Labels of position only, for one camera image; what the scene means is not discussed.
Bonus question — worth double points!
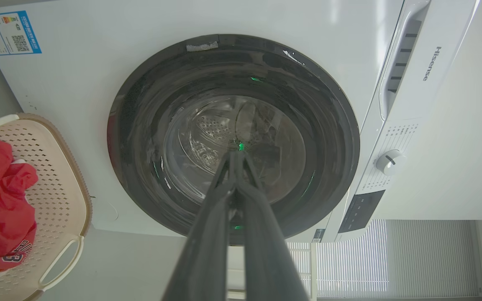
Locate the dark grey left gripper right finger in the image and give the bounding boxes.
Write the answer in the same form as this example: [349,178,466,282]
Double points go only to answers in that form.
[236,151,310,301]

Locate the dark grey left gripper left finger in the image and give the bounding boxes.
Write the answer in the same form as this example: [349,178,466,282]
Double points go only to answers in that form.
[162,151,238,301]

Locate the cream perforated laundry basket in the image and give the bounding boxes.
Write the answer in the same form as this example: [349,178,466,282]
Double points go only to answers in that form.
[0,113,92,301]

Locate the black washing machine display panel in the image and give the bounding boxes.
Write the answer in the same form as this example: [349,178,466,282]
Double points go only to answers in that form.
[338,190,386,234]

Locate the white window blinds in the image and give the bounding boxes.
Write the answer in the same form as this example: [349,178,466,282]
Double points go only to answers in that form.
[287,219,482,298]

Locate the round dark washing machine door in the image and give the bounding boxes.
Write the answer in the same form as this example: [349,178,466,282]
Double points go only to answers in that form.
[107,34,360,245]

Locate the white washing machine dial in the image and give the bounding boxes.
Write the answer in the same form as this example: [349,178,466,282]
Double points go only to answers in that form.
[376,149,407,176]

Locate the white Hisense washing machine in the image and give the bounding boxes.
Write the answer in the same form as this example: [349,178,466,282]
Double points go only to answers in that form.
[0,0,480,244]

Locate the blue energy label sticker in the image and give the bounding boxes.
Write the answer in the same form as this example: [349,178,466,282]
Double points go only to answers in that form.
[0,10,42,56]

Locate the white detergent drawer handle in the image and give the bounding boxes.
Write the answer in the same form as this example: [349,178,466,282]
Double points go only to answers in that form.
[378,0,431,122]

